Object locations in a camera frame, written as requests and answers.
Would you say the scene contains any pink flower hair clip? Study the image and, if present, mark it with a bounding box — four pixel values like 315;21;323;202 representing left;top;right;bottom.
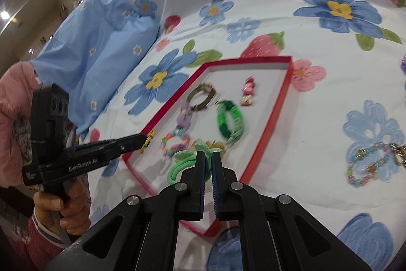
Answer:
240;76;257;107

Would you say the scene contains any person's left hand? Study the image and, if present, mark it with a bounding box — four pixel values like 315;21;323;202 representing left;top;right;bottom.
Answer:
33;179;93;240

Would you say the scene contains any small yellow hair clip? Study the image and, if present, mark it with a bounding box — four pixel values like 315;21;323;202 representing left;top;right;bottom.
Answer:
140;129;157;154

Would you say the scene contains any red shallow box lid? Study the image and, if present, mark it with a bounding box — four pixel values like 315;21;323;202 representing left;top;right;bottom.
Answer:
122;55;293;237

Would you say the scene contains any metal chain bracelet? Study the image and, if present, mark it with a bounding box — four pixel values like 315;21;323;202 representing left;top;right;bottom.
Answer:
388;143;406;167

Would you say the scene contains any yellow hair claw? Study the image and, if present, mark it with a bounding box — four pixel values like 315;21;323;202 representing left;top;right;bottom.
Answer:
203;139;226;151

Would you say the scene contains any colourful bead bracelet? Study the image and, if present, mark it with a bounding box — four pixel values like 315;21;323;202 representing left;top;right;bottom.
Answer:
161;127;191;158

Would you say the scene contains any purple bunny hair clip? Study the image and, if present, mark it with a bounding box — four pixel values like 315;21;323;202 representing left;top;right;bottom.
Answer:
177;101;195;129

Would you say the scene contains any light green hair tie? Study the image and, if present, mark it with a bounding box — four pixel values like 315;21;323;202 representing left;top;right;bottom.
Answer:
167;142;223;185

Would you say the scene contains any pastel bead bracelet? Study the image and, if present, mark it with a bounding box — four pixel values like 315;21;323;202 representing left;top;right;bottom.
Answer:
346;144;392;188

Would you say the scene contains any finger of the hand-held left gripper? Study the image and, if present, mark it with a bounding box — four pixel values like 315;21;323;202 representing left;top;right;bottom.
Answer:
110;142;146;162
109;133;149;150

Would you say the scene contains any person's pink jacket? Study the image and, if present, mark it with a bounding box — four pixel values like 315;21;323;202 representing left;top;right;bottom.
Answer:
0;63;44;188

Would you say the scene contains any light blue pillow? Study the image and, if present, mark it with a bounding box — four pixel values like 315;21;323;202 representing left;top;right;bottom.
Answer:
31;0;161;136

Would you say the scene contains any floral printed bedsheet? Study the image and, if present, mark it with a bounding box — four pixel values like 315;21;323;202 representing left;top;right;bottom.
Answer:
76;0;406;271

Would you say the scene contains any dark green braided hair tie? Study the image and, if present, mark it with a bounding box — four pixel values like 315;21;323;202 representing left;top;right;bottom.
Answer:
216;99;245;145

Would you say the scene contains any person's left forearm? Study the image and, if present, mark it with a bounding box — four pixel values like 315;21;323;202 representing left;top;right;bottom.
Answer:
0;214;83;271

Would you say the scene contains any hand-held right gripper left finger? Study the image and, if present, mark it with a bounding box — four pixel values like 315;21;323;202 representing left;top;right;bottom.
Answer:
44;150;207;271

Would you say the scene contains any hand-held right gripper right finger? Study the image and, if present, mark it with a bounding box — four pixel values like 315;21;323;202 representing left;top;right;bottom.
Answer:
212;151;373;271

